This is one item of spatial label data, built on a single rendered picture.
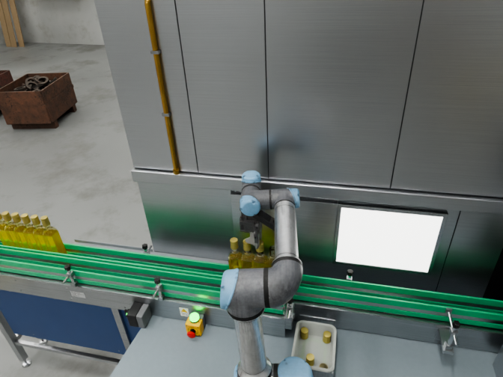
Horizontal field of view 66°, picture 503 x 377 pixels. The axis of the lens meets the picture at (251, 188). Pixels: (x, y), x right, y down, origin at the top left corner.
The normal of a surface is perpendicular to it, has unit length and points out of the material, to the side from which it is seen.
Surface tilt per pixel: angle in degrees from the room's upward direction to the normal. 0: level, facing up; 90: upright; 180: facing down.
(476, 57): 90
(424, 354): 0
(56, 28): 90
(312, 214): 90
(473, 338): 90
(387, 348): 0
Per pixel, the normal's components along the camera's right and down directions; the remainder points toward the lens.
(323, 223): -0.22, 0.54
